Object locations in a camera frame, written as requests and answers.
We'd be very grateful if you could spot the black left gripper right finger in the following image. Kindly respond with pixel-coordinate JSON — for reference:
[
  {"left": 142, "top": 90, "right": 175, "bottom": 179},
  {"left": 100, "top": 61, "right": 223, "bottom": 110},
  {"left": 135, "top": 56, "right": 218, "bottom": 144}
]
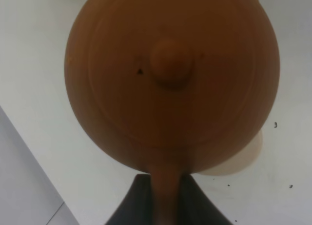
[{"left": 174, "top": 174, "right": 231, "bottom": 225}]

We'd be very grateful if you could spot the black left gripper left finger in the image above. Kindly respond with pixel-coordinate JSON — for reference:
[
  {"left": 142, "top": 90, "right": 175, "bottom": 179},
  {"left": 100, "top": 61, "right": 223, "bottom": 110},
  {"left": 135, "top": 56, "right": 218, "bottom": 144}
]
[{"left": 106, "top": 174, "right": 156, "bottom": 225}]

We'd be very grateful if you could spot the brown clay teapot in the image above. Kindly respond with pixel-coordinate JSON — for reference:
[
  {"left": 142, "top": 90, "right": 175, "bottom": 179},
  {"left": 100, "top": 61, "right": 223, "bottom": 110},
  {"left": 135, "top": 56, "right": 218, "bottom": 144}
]
[{"left": 64, "top": 0, "right": 280, "bottom": 225}]

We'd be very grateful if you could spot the beige teapot saucer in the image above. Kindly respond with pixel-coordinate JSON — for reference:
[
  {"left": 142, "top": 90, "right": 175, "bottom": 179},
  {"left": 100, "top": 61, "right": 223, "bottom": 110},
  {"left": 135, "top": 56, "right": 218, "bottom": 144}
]
[{"left": 199, "top": 130, "right": 263, "bottom": 176}]

